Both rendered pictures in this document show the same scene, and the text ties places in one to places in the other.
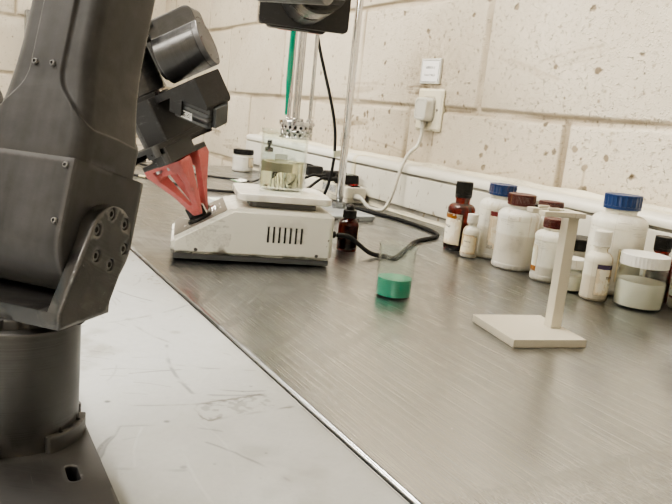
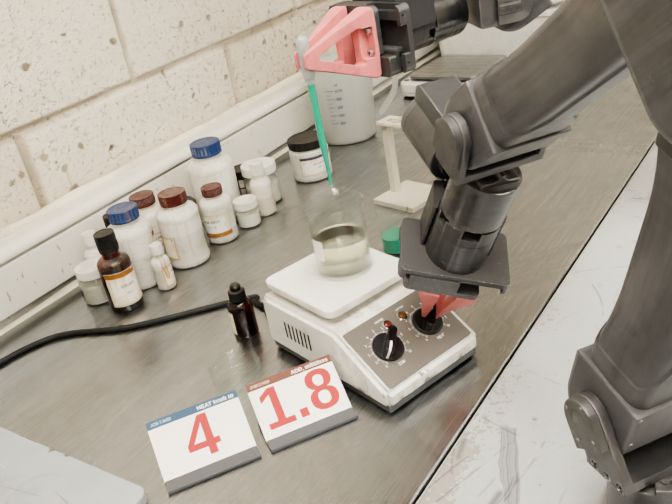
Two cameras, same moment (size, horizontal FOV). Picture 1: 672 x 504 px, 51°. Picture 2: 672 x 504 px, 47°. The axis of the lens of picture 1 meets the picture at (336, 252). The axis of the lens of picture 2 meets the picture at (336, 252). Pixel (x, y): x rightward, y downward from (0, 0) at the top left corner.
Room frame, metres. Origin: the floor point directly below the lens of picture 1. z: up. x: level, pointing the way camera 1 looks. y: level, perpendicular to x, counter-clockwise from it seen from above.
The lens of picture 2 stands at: (1.19, 0.76, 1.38)
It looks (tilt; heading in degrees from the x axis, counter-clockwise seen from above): 27 degrees down; 248
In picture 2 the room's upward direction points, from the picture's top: 11 degrees counter-clockwise
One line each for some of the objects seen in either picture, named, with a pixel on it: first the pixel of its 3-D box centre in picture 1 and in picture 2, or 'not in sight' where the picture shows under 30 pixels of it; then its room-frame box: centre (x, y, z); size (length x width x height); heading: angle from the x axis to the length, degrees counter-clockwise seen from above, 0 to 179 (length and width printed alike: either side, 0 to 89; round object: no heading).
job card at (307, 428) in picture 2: not in sight; (301, 401); (1.02, 0.17, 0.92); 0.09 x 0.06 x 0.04; 175
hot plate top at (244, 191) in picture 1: (279, 193); (335, 276); (0.93, 0.08, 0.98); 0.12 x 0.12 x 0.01; 12
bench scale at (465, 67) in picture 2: not in sight; (471, 76); (0.27, -0.59, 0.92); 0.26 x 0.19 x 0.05; 117
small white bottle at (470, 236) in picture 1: (470, 235); (161, 265); (1.06, -0.20, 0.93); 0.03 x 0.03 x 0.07
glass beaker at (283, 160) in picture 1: (285, 162); (339, 235); (0.91, 0.08, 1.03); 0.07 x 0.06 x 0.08; 53
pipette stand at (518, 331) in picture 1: (536, 271); (404, 159); (0.67, -0.20, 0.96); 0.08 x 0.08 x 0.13; 18
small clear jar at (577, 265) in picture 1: (569, 273); (247, 211); (0.90, -0.31, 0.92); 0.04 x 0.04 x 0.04
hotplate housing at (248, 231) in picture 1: (258, 225); (359, 316); (0.92, 0.11, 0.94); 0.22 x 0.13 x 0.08; 103
